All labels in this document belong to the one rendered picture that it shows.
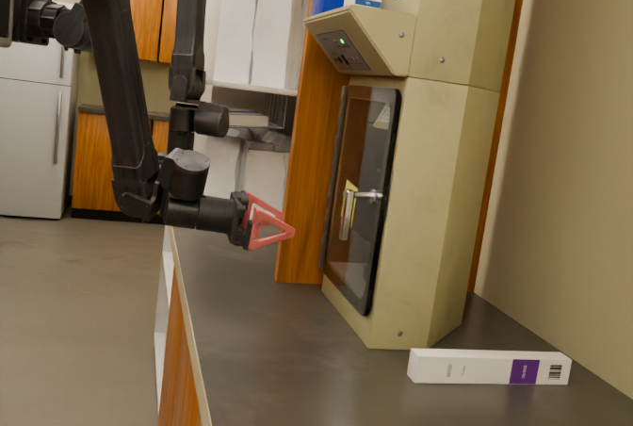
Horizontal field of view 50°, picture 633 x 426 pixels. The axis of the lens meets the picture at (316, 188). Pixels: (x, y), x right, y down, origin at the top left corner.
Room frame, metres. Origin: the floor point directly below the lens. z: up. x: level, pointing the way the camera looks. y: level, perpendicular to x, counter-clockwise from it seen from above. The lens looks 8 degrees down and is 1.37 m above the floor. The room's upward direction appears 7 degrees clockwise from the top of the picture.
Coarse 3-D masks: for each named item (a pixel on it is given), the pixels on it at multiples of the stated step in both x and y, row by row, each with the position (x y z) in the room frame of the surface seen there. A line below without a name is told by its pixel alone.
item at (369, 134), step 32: (352, 96) 1.36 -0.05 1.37; (384, 96) 1.18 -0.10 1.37; (352, 128) 1.33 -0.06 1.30; (384, 128) 1.16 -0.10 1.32; (352, 160) 1.30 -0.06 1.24; (384, 160) 1.14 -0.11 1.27; (384, 192) 1.13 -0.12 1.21; (352, 224) 1.25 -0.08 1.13; (352, 256) 1.23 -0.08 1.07; (352, 288) 1.20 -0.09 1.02
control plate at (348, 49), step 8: (328, 32) 1.28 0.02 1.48; (336, 32) 1.23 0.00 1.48; (344, 32) 1.19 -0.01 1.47; (320, 40) 1.36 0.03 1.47; (328, 40) 1.31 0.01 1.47; (336, 40) 1.26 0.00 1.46; (344, 40) 1.22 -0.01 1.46; (328, 48) 1.36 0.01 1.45; (336, 48) 1.30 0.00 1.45; (344, 48) 1.26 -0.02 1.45; (352, 48) 1.21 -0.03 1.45; (336, 56) 1.34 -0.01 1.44; (344, 56) 1.29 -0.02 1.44; (352, 56) 1.24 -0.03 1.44; (360, 56) 1.20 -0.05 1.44; (336, 64) 1.38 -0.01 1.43; (344, 64) 1.33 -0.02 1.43; (352, 64) 1.28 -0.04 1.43; (360, 64) 1.24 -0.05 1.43
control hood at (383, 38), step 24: (312, 24) 1.34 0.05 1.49; (336, 24) 1.20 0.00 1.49; (360, 24) 1.10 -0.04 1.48; (384, 24) 1.11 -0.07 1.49; (408, 24) 1.12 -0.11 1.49; (360, 48) 1.18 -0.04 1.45; (384, 48) 1.11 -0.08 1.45; (408, 48) 1.12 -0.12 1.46; (360, 72) 1.28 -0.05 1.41; (384, 72) 1.15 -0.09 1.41; (408, 72) 1.12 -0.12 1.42
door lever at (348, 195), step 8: (344, 192) 1.15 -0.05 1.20; (352, 192) 1.15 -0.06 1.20; (360, 192) 1.16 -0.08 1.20; (368, 192) 1.17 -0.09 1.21; (344, 200) 1.16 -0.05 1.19; (352, 200) 1.15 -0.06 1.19; (368, 200) 1.18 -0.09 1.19; (344, 208) 1.15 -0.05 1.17; (352, 208) 1.15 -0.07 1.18; (344, 216) 1.15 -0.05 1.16; (344, 224) 1.15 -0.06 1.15; (344, 232) 1.15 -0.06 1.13
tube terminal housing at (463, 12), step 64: (384, 0) 1.28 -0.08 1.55; (448, 0) 1.13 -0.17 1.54; (512, 0) 1.31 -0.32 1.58; (448, 64) 1.14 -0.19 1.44; (448, 128) 1.14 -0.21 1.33; (448, 192) 1.15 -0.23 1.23; (384, 256) 1.12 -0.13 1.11; (448, 256) 1.19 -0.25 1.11; (384, 320) 1.13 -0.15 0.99; (448, 320) 1.24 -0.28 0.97
